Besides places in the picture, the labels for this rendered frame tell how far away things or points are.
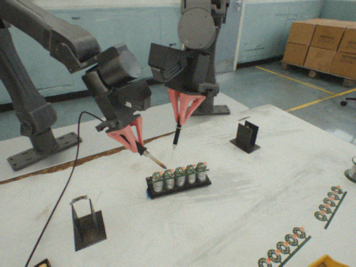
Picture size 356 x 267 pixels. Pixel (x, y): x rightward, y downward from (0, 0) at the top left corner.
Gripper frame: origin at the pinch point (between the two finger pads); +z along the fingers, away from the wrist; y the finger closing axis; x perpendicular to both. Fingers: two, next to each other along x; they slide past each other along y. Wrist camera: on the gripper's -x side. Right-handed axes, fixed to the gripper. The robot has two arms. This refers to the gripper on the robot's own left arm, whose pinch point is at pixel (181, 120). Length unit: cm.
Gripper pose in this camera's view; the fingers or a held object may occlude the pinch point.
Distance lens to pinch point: 48.3
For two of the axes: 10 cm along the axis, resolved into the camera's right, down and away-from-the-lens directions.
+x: 6.3, -1.4, 7.6
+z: -2.2, 9.1, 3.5
